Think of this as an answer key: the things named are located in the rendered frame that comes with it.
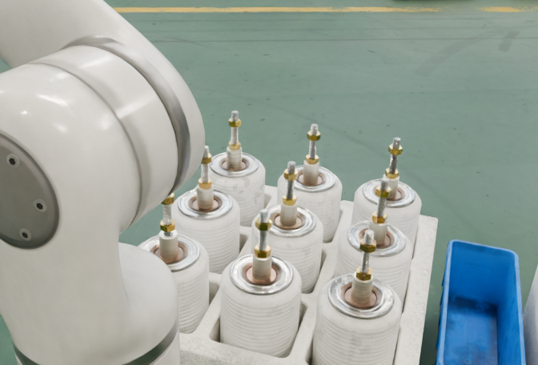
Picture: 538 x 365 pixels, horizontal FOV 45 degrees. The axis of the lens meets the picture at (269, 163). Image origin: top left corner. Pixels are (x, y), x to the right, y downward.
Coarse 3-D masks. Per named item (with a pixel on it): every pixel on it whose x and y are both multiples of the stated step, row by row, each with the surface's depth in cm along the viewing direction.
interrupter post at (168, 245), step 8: (160, 232) 78; (176, 232) 78; (160, 240) 77; (168, 240) 77; (176, 240) 78; (160, 248) 78; (168, 248) 77; (176, 248) 78; (168, 256) 78; (176, 256) 79
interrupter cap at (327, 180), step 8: (296, 168) 98; (320, 168) 99; (320, 176) 97; (328, 176) 97; (296, 184) 94; (304, 184) 94; (312, 184) 95; (320, 184) 95; (328, 184) 95; (312, 192) 93
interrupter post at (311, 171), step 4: (304, 164) 95; (308, 164) 94; (312, 164) 94; (316, 164) 94; (304, 168) 95; (308, 168) 94; (312, 168) 94; (316, 168) 94; (304, 172) 95; (308, 172) 94; (312, 172) 94; (316, 172) 95; (304, 176) 95; (308, 176) 95; (312, 176) 95; (316, 176) 95; (304, 180) 96; (308, 180) 95; (312, 180) 95; (316, 180) 96
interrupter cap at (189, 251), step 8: (152, 240) 81; (184, 240) 81; (192, 240) 81; (144, 248) 79; (152, 248) 80; (184, 248) 80; (192, 248) 80; (160, 256) 79; (184, 256) 78; (192, 256) 78; (168, 264) 77; (176, 264) 77; (184, 264) 77; (192, 264) 77
